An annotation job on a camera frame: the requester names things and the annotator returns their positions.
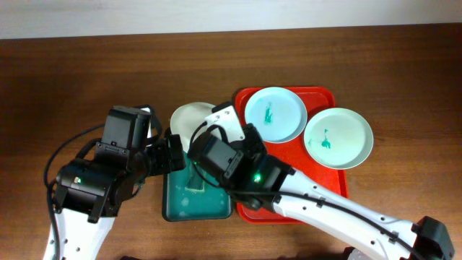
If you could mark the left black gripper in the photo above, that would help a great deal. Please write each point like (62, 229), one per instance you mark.
(170, 155)

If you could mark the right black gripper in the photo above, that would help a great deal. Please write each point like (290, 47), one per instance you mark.
(255, 136)

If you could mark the green yellow sponge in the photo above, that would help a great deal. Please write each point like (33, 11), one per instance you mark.
(195, 183)

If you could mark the white plate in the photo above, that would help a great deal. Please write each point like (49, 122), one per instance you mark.
(338, 138)
(278, 114)
(186, 119)

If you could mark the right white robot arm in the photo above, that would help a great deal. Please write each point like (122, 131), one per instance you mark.
(288, 192)

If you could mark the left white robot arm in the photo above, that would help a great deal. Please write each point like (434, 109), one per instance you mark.
(85, 197)

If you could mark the dark green water tray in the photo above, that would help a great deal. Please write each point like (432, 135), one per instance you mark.
(181, 205)

